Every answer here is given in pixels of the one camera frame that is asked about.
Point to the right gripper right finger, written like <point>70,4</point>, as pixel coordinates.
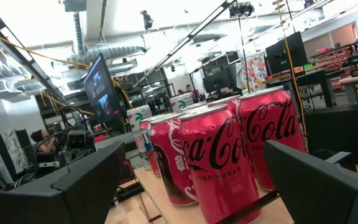
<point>315,193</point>

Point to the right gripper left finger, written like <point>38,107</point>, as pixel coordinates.
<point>89,186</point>

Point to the red Coke Zero can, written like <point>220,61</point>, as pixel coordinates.
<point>219,168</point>
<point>269,133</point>

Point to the red Coca-Cola can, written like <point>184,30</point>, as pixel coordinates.
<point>224,101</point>
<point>169,161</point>

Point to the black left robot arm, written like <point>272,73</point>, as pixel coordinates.
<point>20,182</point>

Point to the person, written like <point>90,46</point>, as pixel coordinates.
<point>42,138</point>
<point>188,88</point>
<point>180,92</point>

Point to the pale patterned hanging cloth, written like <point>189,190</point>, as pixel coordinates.
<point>14,149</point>

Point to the black cabinet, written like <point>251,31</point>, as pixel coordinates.
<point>340,133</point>

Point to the laptop with coloured screen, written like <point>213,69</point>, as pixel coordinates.
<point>101,90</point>

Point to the black overhead rig beam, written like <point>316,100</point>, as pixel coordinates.
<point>182,43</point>
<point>26,60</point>

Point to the black background table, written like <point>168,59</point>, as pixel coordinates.
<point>312,77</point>

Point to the wooden bench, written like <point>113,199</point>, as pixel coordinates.
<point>357,80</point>

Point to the rack with red goods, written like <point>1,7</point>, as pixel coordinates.
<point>334,60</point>

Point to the floral patterned cloth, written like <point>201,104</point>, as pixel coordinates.
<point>256,73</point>

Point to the black background monitor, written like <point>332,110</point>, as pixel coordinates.
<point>286,53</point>
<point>219,81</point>

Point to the round dark ceiling device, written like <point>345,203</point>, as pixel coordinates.
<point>147,19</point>

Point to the black ceiling-mounted device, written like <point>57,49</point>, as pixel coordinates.
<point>241,10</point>

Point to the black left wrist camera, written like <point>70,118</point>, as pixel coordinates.
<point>77,140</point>

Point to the silver ceiling air duct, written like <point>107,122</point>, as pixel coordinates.
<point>110,52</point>

